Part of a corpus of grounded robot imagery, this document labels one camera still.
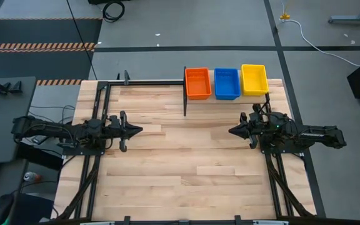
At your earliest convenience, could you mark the yellow plastic basket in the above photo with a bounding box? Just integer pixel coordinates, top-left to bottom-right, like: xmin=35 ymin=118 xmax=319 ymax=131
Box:
xmin=240 ymin=64 xmax=269 ymax=97

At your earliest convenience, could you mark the white floor cable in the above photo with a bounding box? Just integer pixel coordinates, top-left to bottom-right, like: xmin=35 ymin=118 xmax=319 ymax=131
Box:
xmin=279 ymin=0 xmax=360 ymax=68

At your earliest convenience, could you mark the black computer mouse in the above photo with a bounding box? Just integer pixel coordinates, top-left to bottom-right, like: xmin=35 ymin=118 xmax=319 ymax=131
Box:
xmin=0 ymin=192 xmax=17 ymax=225

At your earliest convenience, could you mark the orange plastic basket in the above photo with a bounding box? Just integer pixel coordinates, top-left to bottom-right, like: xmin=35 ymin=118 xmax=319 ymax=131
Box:
xmin=184 ymin=67 xmax=213 ymax=101

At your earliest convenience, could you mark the black mat with hazard stripes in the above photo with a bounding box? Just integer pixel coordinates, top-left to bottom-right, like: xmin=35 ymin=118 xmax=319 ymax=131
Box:
xmin=0 ymin=17 xmax=103 ymax=86

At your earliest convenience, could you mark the wooden shelf with black frame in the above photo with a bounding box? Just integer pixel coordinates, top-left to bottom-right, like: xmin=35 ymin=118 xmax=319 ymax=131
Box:
xmin=182 ymin=66 xmax=272 ymax=117

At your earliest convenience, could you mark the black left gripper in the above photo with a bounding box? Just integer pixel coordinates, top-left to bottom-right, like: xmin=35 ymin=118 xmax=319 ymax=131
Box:
xmin=108 ymin=111 xmax=143 ymax=153

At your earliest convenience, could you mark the gray metal table leg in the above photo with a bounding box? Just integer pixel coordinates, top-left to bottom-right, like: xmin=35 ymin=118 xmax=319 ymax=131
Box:
xmin=328 ymin=0 xmax=360 ymax=25

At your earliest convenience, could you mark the silver drink can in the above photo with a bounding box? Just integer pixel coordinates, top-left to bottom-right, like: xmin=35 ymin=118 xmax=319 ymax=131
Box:
xmin=22 ymin=171 xmax=42 ymax=183

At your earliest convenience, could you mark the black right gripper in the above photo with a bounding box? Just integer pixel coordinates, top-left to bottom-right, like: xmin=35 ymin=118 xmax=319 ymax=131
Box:
xmin=229 ymin=112 xmax=264 ymax=149

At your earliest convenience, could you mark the black sleeved cable bundle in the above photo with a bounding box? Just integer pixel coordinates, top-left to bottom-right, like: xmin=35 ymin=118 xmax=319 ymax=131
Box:
xmin=266 ymin=154 xmax=314 ymax=218
xmin=54 ymin=154 xmax=101 ymax=221

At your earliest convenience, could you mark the long black floor cable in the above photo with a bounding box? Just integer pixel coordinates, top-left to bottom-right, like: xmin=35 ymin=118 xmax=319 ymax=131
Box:
xmin=65 ymin=0 xmax=98 ymax=81

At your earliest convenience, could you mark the blue plastic basket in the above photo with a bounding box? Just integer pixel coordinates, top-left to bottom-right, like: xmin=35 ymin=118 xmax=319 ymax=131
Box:
xmin=213 ymin=67 xmax=242 ymax=101

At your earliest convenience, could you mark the coiled black floor cable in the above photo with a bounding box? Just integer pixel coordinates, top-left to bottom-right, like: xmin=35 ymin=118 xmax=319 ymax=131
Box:
xmin=102 ymin=1 xmax=126 ymax=23

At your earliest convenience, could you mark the black desk support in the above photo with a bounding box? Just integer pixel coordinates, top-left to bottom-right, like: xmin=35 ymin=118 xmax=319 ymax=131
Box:
xmin=16 ymin=145 xmax=64 ymax=171

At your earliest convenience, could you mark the black aluminium table frame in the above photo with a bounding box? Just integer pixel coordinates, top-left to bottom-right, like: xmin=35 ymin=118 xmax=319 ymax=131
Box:
xmin=50 ymin=73 xmax=328 ymax=225

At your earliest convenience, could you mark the black power brick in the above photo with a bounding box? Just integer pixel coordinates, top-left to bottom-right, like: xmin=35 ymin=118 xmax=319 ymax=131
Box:
xmin=29 ymin=134 xmax=48 ymax=145

